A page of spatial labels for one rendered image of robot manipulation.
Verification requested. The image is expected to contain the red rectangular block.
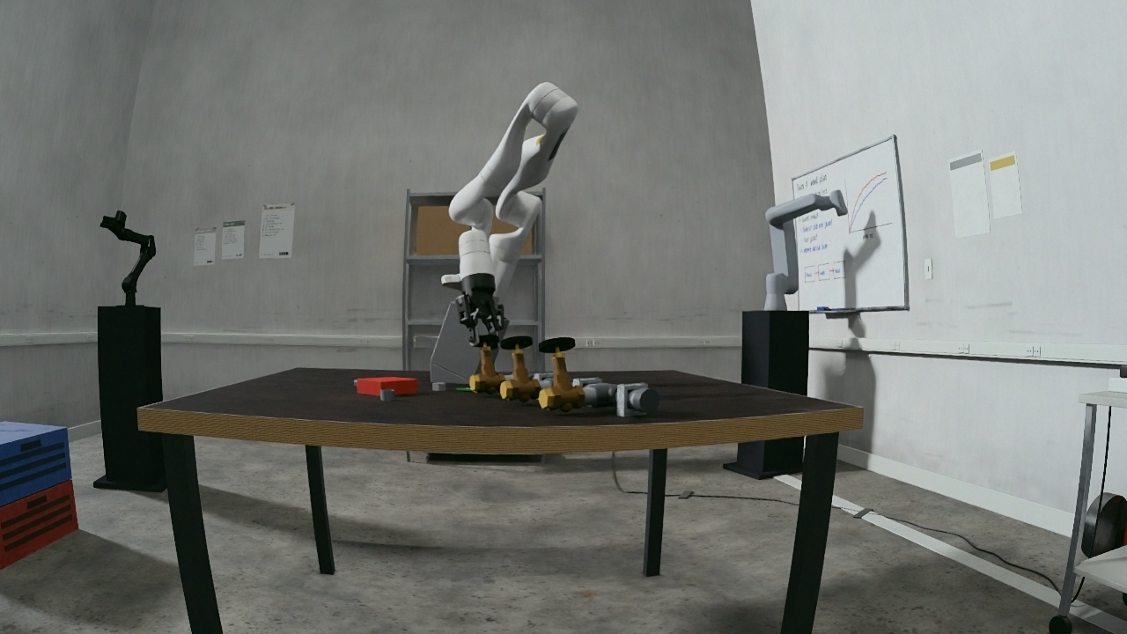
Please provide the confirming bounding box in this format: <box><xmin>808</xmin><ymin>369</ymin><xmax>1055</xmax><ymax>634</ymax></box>
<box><xmin>357</xmin><ymin>377</ymin><xmax>418</xmax><ymax>395</ymax></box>

